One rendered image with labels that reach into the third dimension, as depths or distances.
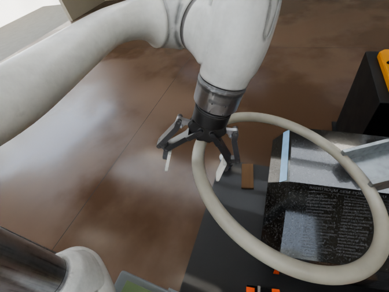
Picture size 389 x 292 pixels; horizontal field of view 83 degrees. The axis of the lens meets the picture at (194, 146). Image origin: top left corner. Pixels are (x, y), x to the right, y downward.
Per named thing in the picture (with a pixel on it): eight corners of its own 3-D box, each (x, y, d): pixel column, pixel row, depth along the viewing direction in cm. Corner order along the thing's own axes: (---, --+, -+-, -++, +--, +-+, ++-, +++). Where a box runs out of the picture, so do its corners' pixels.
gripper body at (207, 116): (192, 110, 40) (183, 146, 46) (236, 120, 41) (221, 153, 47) (195, 90, 46) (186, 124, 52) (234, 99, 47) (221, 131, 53)
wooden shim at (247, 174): (241, 164, 201) (241, 163, 200) (253, 164, 199) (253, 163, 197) (241, 188, 185) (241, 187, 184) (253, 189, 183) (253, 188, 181)
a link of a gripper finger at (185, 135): (205, 134, 46) (201, 130, 46) (165, 154, 51) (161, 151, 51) (205, 123, 49) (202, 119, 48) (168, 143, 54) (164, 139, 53)
